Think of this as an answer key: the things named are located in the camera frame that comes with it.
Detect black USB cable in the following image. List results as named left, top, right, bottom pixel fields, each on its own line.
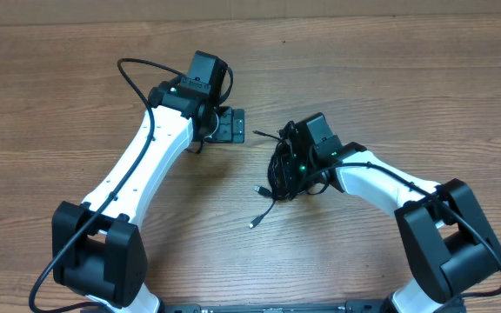
left=252, top=121, right=299, bottom=203
left=248, top=197, right=277, bottom=230

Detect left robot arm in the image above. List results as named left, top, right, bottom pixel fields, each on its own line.
left=46, top=51, right=244, bottom=312

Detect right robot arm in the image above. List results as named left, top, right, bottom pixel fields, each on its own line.
left=268, top=113, right=501, bottom=312

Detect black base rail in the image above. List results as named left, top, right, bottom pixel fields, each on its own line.
left=158, top=297, right=467, bottom=313

